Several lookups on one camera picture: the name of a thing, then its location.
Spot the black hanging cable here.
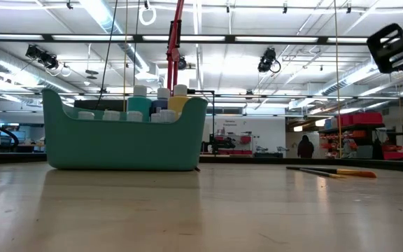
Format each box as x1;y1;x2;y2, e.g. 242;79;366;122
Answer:
94;0;119;110
133;0;141;87

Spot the shelf with red bins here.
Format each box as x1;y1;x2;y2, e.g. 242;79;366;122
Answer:
318;111;403;161

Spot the low red storage shelf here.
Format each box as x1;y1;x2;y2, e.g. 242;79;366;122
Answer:
216;134;254;156

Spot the black ceiling spotlight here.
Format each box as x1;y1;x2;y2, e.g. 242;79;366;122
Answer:
24;43;60;70

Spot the black hanging camera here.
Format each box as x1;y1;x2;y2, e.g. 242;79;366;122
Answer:
257;47;282;74

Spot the large yellow paint bottle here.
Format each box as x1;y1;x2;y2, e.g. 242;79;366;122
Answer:
167;84;191;120

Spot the red desk lamp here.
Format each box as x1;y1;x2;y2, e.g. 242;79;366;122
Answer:
166;0;185;92

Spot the teal plastic caddy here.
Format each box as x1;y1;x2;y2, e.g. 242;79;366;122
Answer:
41;87;209;172

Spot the large turquoise paint bottle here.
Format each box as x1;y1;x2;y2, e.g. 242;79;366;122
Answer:
127;85;153;122

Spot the overhead frame light bar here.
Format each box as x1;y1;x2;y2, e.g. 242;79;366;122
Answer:
0;32;370;46

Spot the small turquoise paint bottle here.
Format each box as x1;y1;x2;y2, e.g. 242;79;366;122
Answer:
126;110;143;123

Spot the silver ventilation duct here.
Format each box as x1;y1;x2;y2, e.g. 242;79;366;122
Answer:
322;57;381;97

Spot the white hanging ring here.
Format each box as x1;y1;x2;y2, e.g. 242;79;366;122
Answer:
139;4;157;27

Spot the black monitor screen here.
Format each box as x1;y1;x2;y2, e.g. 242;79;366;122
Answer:
73;99;128;112

